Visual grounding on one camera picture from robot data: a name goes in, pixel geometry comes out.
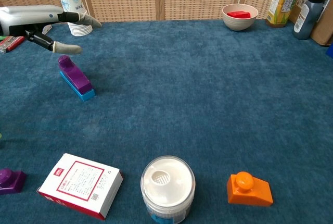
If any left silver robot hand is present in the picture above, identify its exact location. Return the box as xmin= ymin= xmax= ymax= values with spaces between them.
xmin=0 ymin=5 xmax=103 ymax=55

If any long purple toy brick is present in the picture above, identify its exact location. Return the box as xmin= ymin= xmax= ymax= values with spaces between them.
xmin=58 ymin=55 xmax=93 ymax=95

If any cyan toy brick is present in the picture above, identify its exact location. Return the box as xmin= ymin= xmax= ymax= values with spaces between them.
xmin=59 ymin=71 xmax=96 ymax=102

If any small purple toy brick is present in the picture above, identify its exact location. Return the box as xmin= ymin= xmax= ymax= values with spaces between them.
xmin=0 ymin=168 xmax=28 ymax=195

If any red block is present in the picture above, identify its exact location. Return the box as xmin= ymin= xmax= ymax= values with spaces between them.
xmin=226 ymin=10 xmax=251 ymax=19

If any orange toy brick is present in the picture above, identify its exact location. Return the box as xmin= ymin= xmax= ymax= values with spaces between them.
xmin=226 ymin=171 xmax=274 ymax=207

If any red utility knife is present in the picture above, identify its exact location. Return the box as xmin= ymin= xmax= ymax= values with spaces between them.
xmin=0 ymin=35 xmax=26 ymax=54

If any white paper cup stack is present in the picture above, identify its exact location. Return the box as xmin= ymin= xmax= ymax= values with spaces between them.
xmin=57 ymin=0 xmax=93 ymax=36

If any blue felt table cover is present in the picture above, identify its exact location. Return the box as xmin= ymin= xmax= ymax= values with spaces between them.
xmin=0 ymin=18 xmax=333 ymax=224

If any white box with red print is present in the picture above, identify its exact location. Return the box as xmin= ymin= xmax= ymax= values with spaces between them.
xmin=37 ymin=153 xmax=124 ymax=221

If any beige bowl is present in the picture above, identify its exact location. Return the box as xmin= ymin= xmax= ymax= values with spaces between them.
xmin=222 ymin=3 xmax=259 ymax=31

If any white round jar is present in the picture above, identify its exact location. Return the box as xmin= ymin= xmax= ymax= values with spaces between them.
xmin=140 ymin=155 xmax=196 ymax=224

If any yellow tea bottle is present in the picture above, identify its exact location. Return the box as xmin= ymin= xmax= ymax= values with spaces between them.
xmin=265 ymin=0 xmax=305 ymax=29

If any dark grey bottle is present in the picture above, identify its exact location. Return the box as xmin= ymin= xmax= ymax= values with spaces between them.
xmin=292 ymin=0 xmax=327 ymax=40

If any brown cardboard box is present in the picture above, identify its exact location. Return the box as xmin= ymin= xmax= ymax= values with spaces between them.
xmin=288 ymin=0 xmax=333 ymax=46

